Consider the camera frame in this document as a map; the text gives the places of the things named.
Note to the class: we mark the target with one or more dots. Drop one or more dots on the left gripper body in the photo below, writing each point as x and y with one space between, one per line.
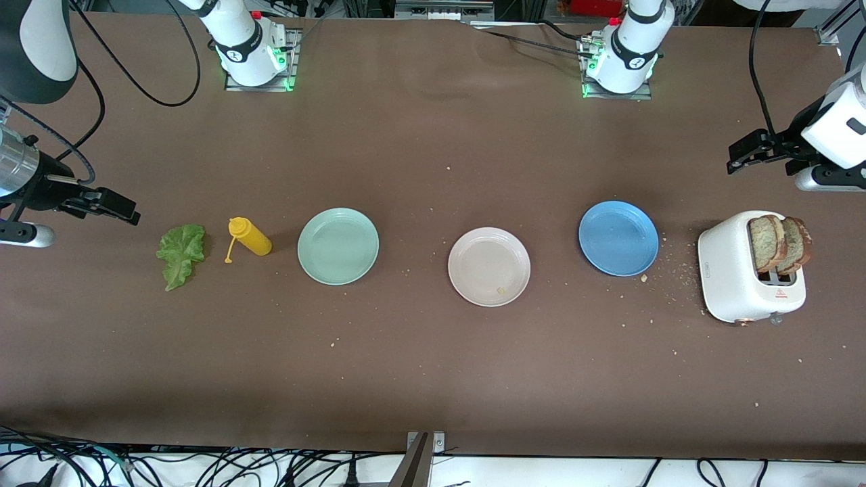
790 143

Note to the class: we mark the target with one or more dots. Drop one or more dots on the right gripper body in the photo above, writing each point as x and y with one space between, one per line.
49 190

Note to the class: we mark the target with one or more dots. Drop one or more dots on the brown bread slice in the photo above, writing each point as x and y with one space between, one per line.
764 243
800 247

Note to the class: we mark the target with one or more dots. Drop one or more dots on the yellow mustard squeeze bottle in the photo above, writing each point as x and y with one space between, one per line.
252 239

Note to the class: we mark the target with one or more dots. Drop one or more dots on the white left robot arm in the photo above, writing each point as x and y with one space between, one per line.
632 47

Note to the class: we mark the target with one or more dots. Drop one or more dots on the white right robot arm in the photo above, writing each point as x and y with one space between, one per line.
47 40

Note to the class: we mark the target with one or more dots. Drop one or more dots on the blue plate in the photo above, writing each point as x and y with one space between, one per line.
619 238

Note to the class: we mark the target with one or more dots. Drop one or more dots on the mint green plate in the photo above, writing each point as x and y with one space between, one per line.
338 245

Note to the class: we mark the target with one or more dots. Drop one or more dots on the beige plate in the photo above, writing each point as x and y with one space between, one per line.
487 264

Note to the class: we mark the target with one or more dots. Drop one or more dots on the green lettuce leaf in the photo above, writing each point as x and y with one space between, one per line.
179 253

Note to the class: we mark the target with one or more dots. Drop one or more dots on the aluminium corner profile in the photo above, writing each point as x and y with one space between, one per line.
829 34

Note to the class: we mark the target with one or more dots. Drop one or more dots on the white toaster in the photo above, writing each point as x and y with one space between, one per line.
731 270

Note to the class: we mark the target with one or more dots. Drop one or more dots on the red box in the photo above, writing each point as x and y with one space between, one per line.
599 7

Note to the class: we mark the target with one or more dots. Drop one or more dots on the grey metal frame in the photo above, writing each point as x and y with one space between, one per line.
443 8

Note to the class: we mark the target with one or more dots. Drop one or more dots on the metal mounting bracket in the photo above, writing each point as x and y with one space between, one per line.
414 467

